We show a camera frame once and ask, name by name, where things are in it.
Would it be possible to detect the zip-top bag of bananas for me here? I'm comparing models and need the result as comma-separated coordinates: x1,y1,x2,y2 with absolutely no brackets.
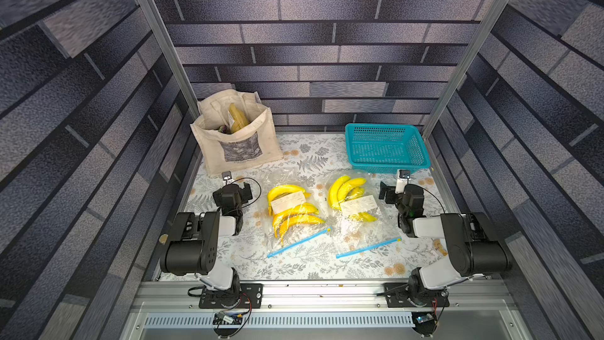
263,168,330,258
325,169,400,259

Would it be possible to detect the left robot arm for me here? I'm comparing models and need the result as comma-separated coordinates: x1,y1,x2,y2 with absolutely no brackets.
159,181,253,307

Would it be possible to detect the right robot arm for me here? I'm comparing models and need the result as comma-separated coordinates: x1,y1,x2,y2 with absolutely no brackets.
379,183,512,307

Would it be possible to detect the beige canvas tote bag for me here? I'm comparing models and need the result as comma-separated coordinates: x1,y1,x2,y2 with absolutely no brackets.
190,89,283,176

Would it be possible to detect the teal plastic basket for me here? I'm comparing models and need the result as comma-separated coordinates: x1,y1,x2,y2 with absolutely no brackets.
345,124,431,174

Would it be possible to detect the yellow item in tote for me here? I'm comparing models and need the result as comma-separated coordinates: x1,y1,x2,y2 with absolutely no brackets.
228,103,249,134

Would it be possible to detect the right circuit board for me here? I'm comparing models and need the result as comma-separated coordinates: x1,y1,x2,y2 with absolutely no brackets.
411,313,435,327

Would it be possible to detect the circuit board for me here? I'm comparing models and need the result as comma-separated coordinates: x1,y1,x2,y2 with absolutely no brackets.
212,312,243,327
411,313,435,327

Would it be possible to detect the left circuit board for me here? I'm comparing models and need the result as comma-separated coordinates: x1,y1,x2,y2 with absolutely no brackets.
212,312,243,327

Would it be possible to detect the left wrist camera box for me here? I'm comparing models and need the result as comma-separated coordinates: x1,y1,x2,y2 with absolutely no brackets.
222,171,234,185

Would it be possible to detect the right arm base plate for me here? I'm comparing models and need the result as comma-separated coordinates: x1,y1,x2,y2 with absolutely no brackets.
377,283,450,309

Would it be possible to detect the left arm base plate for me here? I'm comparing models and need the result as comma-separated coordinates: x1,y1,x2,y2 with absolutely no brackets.
198,283,264,309

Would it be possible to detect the aluminium front rail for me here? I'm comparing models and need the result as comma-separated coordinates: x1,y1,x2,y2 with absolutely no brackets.
131,280,517,313

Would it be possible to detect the left aluminium frame post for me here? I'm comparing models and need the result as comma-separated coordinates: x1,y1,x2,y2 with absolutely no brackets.
137,0,201,120

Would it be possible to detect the aluminium frame post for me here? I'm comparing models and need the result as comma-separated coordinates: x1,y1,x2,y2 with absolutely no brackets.
137,0,201,120
422,0,510,143

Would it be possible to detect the right aluminium frame post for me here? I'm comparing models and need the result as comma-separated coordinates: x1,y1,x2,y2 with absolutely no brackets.
422,0,510,143

